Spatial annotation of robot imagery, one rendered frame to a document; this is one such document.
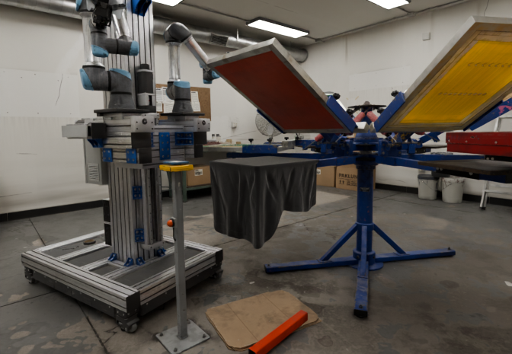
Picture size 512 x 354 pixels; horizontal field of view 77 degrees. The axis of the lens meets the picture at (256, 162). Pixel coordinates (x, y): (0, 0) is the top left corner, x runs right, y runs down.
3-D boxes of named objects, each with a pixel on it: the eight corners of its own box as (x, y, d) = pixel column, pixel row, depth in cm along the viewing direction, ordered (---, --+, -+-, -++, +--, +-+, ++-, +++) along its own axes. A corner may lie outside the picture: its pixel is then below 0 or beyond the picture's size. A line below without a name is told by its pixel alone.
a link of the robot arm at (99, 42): (117, 56, 160) (116, 33, 159) (92, 53, 154) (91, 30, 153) (114, 59, 167) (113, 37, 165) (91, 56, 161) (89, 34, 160)
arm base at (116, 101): (102, 110, 189) (101, 92, 188) (125, 110, 201) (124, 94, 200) (118, 108, 181) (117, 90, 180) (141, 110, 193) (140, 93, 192)
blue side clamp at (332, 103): (327, 104, 178) (331, 94, 180) (319, 105, 182) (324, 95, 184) (353, 132, 196) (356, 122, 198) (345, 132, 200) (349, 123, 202)
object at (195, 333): (173, 357, 162) (165, 167, 152) (155, 336, 178) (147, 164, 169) (210, 338, 176) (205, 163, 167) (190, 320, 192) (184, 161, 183)
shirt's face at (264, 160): (257, 167, 159) (257, 166, 159) (209, 161, 192) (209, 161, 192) (318, 160, 190) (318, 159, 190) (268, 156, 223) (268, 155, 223)
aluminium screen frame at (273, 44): (272, 43, 151) (275, 37, 152) (206, 64, 195) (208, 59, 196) (352, 132, 198) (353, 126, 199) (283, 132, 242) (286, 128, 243)
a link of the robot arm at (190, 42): (182, 14, 222) (225, 72, 244) (177, 19, 231) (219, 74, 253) (171, 23, 218) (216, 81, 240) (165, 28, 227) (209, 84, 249)
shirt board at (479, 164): (572, 186, 136) (574, 167, 136) (491, 191, 129) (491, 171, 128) (388, 160, 267) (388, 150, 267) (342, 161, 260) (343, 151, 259)
